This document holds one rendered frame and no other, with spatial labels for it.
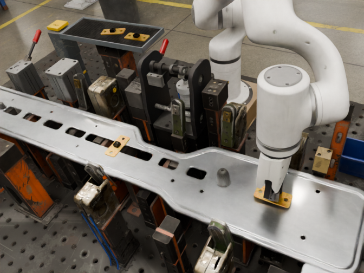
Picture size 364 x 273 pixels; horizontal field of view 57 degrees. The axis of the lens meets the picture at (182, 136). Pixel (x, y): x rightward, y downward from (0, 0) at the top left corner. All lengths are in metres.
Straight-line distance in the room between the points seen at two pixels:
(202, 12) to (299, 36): 0.58
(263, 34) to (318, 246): 0.45
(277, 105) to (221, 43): 0.71
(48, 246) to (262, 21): 0.99
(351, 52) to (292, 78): 2.72
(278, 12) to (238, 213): 0.44
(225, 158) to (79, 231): 0.60
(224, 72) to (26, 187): 0.80
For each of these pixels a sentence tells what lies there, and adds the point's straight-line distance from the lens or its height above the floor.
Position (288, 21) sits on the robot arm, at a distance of 0.62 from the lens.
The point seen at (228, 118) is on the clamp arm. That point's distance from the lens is 0.90.
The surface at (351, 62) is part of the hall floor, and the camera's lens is 3.16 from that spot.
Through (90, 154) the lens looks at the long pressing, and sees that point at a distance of 1.02.
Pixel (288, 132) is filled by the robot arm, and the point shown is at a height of 1.26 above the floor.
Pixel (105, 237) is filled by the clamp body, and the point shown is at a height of 0.86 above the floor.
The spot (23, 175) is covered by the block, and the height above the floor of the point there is 0.91.
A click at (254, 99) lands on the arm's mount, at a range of 1.40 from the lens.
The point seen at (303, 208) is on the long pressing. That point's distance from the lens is 0.83.
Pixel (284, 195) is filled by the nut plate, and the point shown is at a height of 1.01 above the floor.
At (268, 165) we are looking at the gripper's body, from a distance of 0.67.
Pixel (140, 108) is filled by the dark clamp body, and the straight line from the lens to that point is 1.09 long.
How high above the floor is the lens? 1.68
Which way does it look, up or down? 44 degrees down
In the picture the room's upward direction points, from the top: 11 degrees counter-clockwise
